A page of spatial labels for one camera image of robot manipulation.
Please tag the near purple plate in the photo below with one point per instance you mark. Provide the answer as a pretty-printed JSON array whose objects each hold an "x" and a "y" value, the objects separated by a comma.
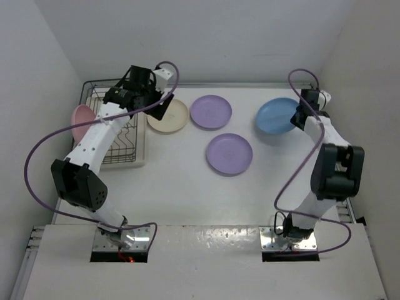
[{"x": 229, "y": 153}]

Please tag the metal base plate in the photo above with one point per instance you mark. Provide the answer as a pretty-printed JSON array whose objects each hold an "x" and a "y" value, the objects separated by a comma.
[
  {"x": 135, "y": 240},
  {"x": 271, "y": 242}
]

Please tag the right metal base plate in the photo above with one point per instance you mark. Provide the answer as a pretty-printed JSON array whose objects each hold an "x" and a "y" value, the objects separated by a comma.
[{"x": 271, "y": 242}]

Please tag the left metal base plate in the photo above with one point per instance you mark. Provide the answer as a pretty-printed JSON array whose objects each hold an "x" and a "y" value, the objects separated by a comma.
[{"x": 135, "y": 240}]

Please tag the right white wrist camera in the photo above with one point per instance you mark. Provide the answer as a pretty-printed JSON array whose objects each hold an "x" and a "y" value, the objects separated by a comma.
[{"x": 324, "y": 98}]

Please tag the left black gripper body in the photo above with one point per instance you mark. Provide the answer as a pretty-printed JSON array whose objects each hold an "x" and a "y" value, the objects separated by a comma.
[{"x": 149, "y": 93}]

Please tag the cream plate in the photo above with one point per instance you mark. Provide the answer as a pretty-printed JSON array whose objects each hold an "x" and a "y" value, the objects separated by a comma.
[{"x": 174, "y": 119}]

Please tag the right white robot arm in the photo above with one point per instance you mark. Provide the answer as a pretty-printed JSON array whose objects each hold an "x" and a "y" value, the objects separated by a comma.
[{"x": 336, "y": 175}]

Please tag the pink plate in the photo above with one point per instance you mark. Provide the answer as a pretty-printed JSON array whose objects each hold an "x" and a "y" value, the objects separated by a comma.
[{"x": 81, "y": 114}]

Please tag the purple plate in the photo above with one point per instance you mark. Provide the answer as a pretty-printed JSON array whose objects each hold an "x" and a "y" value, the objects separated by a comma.
[
  {"x": 229, "y": 153},
  {"x": 211, "y": 112}
]

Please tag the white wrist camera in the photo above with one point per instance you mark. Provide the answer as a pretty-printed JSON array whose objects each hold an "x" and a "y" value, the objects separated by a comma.
[
  {"x": 162, "y": 76},
  {"x": 324, "y": 98}
]

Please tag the blue plate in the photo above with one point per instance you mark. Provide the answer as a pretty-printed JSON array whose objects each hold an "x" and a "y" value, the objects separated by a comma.
[{"x": 274, "y": 117}]

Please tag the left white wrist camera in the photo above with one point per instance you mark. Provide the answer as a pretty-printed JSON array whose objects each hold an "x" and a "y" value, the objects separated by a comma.
[{"x": 162, "y": 76}]

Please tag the black wire dish rack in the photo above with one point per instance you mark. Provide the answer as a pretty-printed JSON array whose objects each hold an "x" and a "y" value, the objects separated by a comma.
[{"x": 123, "y": 151}]

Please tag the far purple plate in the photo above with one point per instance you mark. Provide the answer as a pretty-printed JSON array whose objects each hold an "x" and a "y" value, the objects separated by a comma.
[{"x": 211, "y": 112}]

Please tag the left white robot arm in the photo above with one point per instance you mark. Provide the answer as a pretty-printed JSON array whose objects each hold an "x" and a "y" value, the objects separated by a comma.
[{"x": 76, "y": 177}]

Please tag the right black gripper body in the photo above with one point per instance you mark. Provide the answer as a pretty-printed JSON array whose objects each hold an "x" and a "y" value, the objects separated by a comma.
[{"x": 293, "y": 119}]

